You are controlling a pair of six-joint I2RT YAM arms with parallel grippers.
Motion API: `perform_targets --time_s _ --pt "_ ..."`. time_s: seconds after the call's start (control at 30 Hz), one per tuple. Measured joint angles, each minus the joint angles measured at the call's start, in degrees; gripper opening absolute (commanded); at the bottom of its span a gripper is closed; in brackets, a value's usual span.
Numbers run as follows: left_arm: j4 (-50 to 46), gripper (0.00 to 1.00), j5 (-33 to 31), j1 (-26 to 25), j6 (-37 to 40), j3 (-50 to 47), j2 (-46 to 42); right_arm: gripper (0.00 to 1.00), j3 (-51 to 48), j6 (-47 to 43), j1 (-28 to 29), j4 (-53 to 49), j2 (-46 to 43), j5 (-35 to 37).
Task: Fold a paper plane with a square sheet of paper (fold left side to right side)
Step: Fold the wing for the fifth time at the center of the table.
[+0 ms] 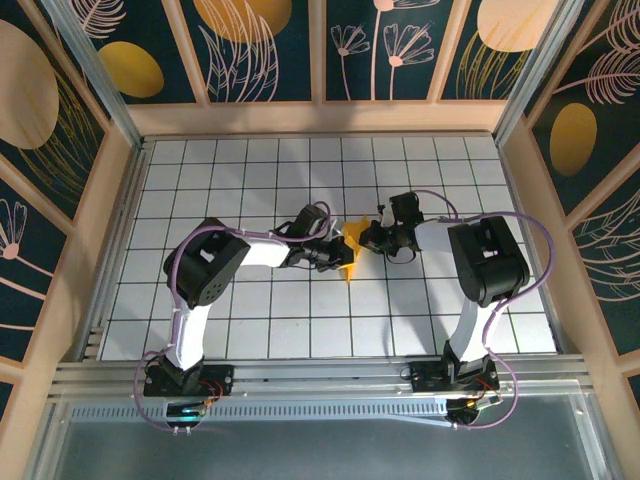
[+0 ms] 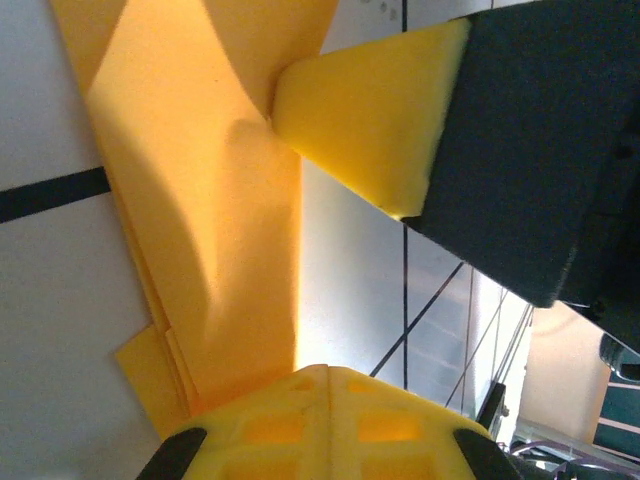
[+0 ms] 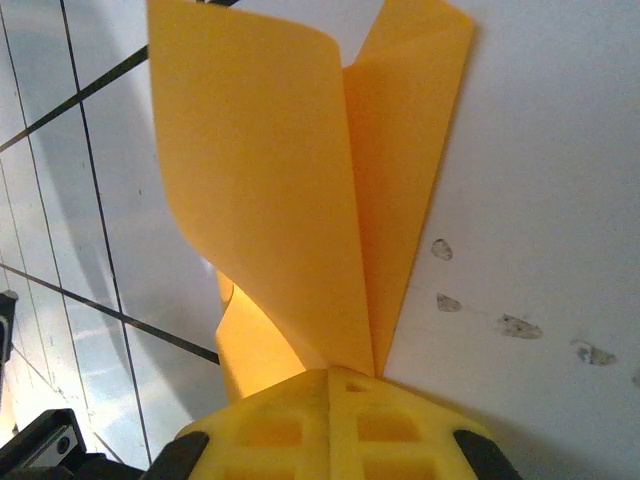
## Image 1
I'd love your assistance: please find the orange paper sheet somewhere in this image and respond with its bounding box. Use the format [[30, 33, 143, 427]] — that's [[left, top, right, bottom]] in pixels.
[[334, 214, 375, 284]]

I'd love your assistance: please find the white grid mat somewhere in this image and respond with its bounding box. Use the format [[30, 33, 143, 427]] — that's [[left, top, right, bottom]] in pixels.
[[98, 137, 560, 361]]

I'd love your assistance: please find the grey translucent panel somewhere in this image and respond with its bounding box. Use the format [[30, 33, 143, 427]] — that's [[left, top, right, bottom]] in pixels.
[[27, 392, 614, 480]]

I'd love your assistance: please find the long aluminium base rail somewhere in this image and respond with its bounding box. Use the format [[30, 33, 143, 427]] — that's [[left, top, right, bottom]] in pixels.
[[52, 353, 594, 399]]

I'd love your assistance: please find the aluminium side rail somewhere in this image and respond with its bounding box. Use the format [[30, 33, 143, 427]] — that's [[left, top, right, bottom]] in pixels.
[[494, 137, 576, 357], [74, 137, 154, 362]]

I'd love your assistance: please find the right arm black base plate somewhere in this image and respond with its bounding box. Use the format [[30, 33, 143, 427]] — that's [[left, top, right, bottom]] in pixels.
[[408, 360, 500, 395]]

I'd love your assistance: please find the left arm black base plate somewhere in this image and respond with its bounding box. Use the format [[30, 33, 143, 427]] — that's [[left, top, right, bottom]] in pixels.
[[143, 363, 235, 398]]

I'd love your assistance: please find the slotted grey cable duct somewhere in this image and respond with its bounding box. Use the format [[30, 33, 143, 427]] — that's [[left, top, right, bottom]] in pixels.
[[69, 402, 451, 422]]

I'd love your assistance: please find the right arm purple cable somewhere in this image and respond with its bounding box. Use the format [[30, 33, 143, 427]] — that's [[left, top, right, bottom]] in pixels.
[[412, 189, 557, 432]]

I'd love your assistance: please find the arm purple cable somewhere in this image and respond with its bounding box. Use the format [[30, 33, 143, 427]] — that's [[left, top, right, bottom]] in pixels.
[[130, 199, 337, 435], [412, 189, 557, 432]]

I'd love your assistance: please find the aluminium corner post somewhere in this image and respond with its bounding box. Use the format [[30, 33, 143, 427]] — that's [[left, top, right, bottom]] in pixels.
[[491, 0, 587, 146], [40, 0, 146, 149]]

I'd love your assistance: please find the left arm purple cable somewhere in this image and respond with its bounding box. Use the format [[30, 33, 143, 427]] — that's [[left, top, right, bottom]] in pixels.
[[130, 199, 337, 435]]

